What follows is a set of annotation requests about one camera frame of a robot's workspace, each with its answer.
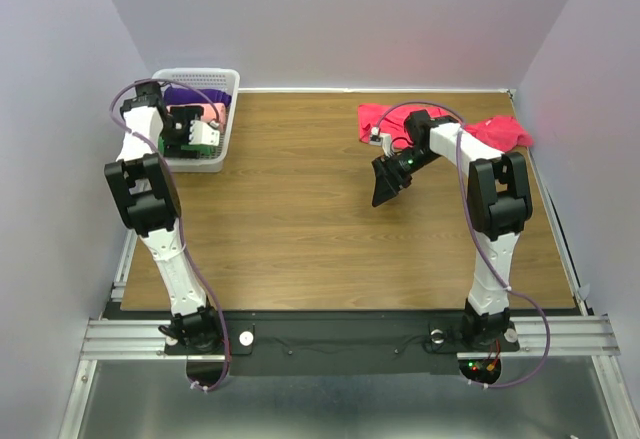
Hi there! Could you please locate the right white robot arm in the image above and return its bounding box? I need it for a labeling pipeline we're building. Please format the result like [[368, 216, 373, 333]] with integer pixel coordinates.
[[372, 109, 533, 349]]

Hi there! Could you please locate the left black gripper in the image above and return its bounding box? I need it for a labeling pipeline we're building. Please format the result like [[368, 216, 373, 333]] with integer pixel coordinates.
[[159, 106, 204, 159]]

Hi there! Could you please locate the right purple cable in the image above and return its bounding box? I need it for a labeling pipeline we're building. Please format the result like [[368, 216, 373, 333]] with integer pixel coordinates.
[[373, 101, 551, 391]]

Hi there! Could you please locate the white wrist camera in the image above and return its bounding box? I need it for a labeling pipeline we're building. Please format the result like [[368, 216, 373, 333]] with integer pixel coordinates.
[[188, 120, 221, 147], [369, 126, 394, 157]]

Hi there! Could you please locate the purple cable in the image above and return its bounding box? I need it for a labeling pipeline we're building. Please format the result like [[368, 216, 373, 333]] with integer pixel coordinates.
[[373, 101, 551, 391], [109, 78, 234, 394]]

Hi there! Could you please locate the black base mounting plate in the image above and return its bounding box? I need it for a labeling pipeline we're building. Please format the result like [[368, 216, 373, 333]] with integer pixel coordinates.
[[159, 310, 519, 377]]

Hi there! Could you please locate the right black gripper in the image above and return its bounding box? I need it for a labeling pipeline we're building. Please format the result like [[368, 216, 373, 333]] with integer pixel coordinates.
[[371, 146, 441, 207]]

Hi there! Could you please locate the green towel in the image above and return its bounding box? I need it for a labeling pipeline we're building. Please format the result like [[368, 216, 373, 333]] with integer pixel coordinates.
[[158, 136, 219, 159]]

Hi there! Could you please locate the white perforated plastic basket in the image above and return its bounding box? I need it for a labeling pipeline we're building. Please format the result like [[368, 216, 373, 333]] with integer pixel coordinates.
[[152, 67, 240, 173]]

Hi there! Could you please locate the rolled purple towel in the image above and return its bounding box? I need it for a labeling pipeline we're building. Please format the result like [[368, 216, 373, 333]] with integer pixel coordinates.
[[163, 87, 232, 108]]

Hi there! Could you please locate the red towel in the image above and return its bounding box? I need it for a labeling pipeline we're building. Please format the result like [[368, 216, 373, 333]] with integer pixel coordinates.
[[357, 103, 534, 152]]

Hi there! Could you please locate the aluminium frame rail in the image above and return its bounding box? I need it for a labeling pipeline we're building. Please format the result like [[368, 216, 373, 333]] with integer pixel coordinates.
[[80, 316, 620, 361]]

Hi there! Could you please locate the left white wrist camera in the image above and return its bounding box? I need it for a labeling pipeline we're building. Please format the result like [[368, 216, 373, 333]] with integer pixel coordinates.
[[188, 120, 221, 147]]

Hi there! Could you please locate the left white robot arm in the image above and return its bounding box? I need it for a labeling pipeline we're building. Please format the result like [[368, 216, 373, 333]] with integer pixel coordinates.
[[104, 79, 223, 354]]

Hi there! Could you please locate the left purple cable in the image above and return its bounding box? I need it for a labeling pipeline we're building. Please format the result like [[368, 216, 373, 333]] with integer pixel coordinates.
[[109, 78, 234, 394]]

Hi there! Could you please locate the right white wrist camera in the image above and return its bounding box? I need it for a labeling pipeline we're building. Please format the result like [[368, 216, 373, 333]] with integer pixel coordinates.
[[369, 126, 394, 157]]

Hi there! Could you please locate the pink towel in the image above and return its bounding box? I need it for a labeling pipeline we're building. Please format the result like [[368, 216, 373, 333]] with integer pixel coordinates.
[[168, 103, 227, 132]]

